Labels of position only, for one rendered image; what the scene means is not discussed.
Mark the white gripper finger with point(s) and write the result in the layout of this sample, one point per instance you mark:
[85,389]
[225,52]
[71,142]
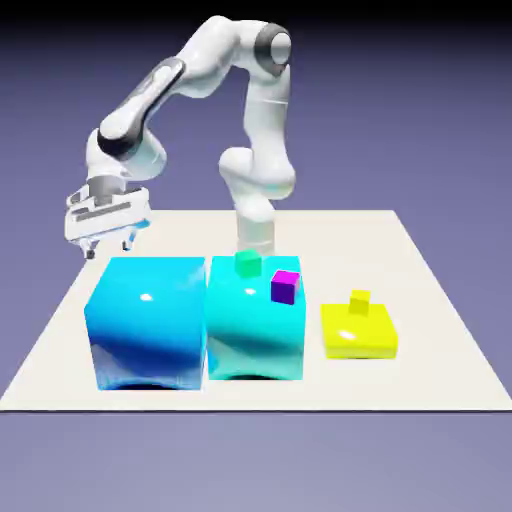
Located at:
[88,249]
[128,240]

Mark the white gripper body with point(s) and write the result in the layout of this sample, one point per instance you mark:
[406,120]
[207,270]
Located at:
[104,220]

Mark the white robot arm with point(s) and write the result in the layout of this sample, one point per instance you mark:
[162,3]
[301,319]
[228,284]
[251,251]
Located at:
[264,120]

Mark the small green cube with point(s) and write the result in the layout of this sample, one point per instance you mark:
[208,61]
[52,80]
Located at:
[248,264]

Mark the small purple cube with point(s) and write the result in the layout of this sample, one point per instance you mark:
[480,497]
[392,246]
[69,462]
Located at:
[284,288]

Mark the small yellow cube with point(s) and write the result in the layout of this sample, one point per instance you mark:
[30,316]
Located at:
[359,304]

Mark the large blue box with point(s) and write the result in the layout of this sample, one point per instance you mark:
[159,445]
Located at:
[148,320]

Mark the large cyan box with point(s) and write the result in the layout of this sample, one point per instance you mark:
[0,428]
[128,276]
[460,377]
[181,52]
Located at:
[252,332]

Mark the large yellow box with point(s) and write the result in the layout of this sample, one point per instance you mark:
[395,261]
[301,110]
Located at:
[360,332]

